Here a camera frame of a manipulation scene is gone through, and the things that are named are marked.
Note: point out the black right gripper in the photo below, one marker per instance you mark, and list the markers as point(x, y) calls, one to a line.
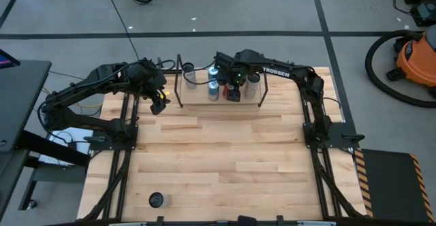
point(233, 67)

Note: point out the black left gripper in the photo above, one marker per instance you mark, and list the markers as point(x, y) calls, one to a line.
point(144, 78)

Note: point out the tall white black-top can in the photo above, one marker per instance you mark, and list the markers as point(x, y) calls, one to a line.
point(156, 200)
point(252, 88)
point(188, 67)

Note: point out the blue silver energy drink can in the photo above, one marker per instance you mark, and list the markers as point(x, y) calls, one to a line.
point(213, 91)
point(212, 73)

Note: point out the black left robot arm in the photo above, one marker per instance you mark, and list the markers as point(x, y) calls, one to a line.
point(51, 115)

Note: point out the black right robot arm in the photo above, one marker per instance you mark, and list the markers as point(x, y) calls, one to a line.
point(306, 76)

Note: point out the person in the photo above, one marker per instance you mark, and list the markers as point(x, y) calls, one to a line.
point(247, 220)

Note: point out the orange shop vacuum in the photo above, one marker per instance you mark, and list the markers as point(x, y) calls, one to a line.
point(369, 64)
point(419, 61)

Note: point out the black desk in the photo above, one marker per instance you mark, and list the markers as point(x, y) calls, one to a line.
point(20, 93)

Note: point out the blue lit screen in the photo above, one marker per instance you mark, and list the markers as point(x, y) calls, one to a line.
point(6, 61)

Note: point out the black hazard-striped floor mat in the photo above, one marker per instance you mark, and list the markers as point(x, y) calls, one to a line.
point(391, 185)

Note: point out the black equipment box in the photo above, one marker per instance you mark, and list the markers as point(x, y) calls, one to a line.
point(425, 13)

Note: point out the wooden shelf with black frame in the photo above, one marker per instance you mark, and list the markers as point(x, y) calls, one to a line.
point(201, 98)

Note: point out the black aluminium table frame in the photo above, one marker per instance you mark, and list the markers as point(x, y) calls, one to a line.
point(324, 192)

